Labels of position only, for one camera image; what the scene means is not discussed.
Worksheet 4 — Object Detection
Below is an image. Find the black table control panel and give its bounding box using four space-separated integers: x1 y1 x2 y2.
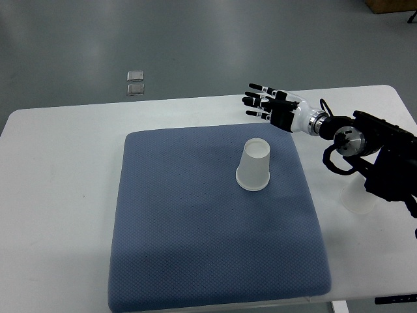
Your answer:
374 294 417 305

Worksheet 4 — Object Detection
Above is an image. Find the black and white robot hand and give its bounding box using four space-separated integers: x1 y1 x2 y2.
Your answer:
242 83 317 135

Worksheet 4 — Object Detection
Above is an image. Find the white table leg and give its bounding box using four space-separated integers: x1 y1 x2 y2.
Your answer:
331 301 349 313

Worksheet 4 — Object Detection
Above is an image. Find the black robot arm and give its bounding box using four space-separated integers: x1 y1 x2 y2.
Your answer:
314 99 416 218

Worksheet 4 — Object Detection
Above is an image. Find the upper metal floor plate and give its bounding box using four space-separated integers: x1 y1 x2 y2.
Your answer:
126 70 144 82

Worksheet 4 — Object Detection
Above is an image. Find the white paper cup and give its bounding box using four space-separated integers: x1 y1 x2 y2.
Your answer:
340 175 378 215
235 138 270 192

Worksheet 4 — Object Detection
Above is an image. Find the black tripod leg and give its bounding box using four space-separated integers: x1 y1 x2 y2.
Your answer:
407 10 417 23

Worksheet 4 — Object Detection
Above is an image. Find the brown box corner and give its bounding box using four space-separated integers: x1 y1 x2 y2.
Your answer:
365 0 416 14

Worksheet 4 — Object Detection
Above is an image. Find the blue fabric cushion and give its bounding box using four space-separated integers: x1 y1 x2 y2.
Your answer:
108 123 331 312

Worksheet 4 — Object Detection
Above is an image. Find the white paper cup on cushion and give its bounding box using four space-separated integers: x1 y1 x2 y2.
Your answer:
235 138 270 192

